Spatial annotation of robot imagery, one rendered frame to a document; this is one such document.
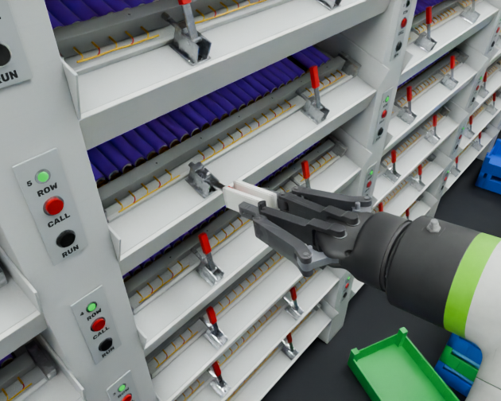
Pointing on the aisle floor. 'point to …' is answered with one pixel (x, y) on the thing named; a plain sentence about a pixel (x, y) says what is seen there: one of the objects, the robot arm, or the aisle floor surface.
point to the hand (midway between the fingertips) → (250, 200)
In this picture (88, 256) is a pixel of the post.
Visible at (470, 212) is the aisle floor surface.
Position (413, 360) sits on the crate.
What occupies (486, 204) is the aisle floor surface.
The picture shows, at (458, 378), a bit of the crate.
